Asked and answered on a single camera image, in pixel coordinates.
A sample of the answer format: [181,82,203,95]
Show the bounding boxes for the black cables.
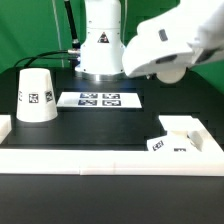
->
[13,49,82,69]

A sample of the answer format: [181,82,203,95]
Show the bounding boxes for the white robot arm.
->
[76,0,224,84]

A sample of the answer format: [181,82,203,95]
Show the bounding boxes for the white lamp bulb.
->
[156,67,186,84]

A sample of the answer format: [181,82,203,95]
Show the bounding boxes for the white lamp shade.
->
[16,68,58,123]

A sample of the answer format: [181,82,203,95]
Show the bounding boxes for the white lamp base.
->
[147,115,200,153]

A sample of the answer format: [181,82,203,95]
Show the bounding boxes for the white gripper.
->
[122,9,194,78]

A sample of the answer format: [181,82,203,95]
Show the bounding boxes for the white marker sheet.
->
[57,92,141,109]

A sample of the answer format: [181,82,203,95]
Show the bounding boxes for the white foam border frame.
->
[0,117,224,176]

